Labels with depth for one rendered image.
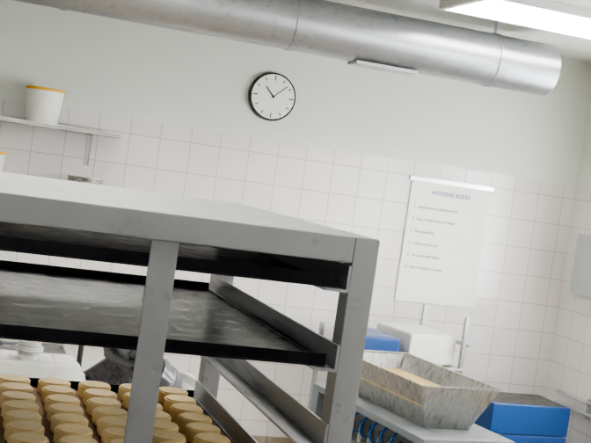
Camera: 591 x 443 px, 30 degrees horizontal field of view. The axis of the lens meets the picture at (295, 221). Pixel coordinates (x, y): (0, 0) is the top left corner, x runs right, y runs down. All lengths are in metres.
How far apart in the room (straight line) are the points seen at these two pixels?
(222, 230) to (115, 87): 5.99
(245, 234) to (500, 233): 6.92
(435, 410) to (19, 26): 4.45
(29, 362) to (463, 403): 1.42
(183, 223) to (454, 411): 2.33
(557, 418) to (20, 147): 3.91
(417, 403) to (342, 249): 2.18
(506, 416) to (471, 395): 4.03
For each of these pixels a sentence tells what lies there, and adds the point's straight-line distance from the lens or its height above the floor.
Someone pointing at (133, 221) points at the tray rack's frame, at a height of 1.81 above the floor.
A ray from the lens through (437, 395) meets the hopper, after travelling 3.36.
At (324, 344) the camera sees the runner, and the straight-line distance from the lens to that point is 1.28.
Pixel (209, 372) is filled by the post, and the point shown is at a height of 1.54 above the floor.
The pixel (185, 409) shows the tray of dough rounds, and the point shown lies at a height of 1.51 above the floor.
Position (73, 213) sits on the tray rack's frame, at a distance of 1.16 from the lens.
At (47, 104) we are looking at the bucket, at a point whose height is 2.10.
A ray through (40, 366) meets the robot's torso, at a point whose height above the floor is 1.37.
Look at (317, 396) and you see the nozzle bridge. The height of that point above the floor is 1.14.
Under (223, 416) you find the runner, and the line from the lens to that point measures 1.68.
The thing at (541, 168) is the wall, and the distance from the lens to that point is 8.20.
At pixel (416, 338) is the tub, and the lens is 7.11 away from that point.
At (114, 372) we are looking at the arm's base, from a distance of 2.62.
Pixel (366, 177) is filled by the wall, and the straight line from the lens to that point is 7.61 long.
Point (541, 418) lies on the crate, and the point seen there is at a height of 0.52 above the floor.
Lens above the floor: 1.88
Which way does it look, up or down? 2 degrees down
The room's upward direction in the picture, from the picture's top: 8 degrees clockwise
